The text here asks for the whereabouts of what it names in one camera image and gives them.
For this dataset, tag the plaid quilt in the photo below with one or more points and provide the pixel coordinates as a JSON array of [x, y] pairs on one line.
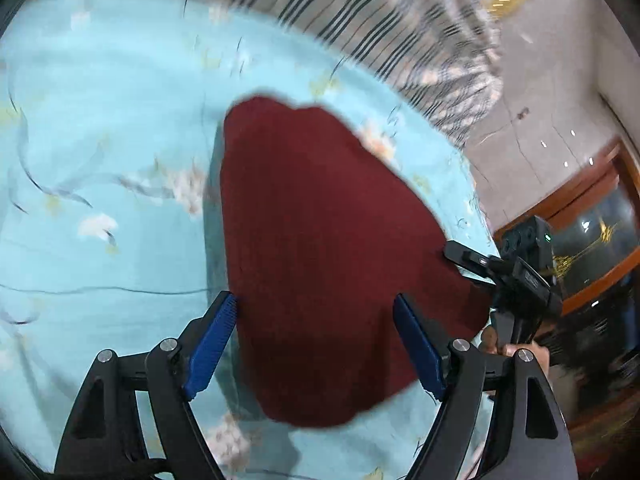
[[400, 35]]

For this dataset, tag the wooden glass cabinet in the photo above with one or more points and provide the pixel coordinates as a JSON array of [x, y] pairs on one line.
[[600, 220]]

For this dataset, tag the person's right hand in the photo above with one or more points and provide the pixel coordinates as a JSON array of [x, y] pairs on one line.
[[540, 357]]

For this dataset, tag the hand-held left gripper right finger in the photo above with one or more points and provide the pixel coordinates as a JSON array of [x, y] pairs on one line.
[[420, 350]]

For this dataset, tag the maroon hooded sweater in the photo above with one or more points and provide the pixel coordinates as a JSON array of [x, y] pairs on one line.
[[325, 260]]

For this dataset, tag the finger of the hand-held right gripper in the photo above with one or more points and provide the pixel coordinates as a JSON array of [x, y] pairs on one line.
[[467, 257]]

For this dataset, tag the light blue floral bedsheet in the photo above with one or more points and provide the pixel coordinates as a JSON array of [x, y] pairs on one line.
[[100, 110]]

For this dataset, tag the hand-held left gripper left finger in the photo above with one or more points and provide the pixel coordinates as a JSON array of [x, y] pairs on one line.
[[212, 342]]

